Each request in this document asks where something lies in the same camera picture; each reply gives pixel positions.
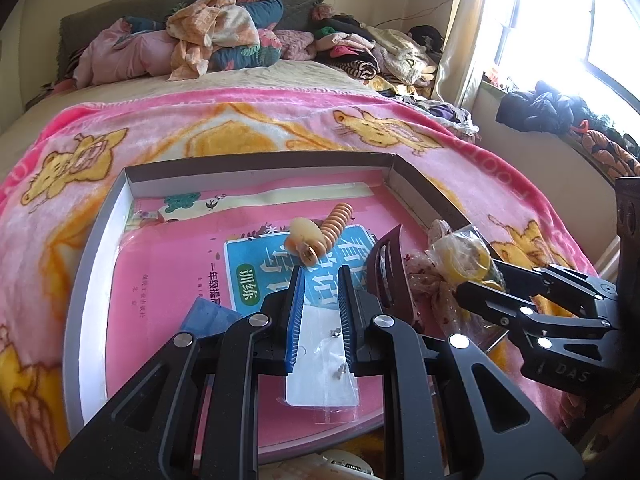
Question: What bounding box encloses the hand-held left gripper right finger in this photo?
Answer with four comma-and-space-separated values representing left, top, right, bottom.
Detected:
337, 266, 586, 480

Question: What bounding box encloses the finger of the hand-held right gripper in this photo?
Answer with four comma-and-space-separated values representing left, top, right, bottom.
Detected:
456, 280, 618, 356
491, 258, 621, 318

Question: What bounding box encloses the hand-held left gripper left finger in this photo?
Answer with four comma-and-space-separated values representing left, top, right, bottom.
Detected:
55, 265, 306, 480

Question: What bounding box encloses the bag of yellow hair ties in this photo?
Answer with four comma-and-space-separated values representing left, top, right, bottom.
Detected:
425, 225, 506, 293

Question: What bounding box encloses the clear bag with screws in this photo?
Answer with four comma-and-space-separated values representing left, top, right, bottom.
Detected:
282, 305, 362, 416

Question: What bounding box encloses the dark red hair claw clip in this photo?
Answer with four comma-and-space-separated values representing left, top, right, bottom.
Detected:
364, 223, 416, 328

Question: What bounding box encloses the beige hair claw clip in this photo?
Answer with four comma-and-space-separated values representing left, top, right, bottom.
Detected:
284, 216, 327, 267

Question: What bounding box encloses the blue card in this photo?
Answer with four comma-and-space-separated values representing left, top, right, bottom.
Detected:
179, 297, 243, 333

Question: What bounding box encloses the orange spiral hair tie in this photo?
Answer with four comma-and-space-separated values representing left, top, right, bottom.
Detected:
319, 202, 353, 251

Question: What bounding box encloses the grey cardboard box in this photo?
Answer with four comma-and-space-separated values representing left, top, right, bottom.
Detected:
62, 152, 493, 463

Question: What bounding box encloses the clear bag with yellow item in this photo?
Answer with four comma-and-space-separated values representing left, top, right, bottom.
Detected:
405, 220, 468, 341

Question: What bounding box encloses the pink book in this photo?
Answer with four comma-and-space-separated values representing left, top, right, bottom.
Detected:
107, 185, 396, 456

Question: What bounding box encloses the orange patterned garment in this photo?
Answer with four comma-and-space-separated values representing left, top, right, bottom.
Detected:
570, 120, 640, 181

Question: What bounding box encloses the white plastic object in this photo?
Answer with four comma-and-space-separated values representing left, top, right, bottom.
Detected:
260, 450, 376, 480

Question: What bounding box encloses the black puffer jacket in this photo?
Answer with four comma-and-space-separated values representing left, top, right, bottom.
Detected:
496, 80, 596, 136

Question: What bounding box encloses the pink printed blanket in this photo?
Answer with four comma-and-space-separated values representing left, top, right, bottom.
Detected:
0, 87, 598, 480

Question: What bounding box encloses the window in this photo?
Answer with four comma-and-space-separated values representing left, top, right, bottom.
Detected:
480, 0, 640, 111

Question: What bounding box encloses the beige curtain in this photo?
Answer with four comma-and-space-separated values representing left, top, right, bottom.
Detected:
432, 0, 521, 111

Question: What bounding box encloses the pile of clothes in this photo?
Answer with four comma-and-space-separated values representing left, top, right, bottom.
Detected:
312, 4, 446, 98

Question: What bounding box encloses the pink fuzzy garment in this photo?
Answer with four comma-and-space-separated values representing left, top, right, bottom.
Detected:
272, 29, 318, 61

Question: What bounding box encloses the peach patterned cloth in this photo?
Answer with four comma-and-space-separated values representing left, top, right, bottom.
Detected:
166, 0, 261, 81

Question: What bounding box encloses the teal floral quilt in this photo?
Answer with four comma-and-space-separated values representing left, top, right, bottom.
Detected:
125, 0, 286, 73

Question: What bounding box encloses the pink quilted garment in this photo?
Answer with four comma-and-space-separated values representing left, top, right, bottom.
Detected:
72, 17, 181, 88

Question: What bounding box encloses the dark grey headboard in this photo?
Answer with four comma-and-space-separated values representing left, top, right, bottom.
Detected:
57, 0, 326, 66

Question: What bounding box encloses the dark wall cable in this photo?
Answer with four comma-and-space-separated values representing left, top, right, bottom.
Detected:
372, 0, 453, 28

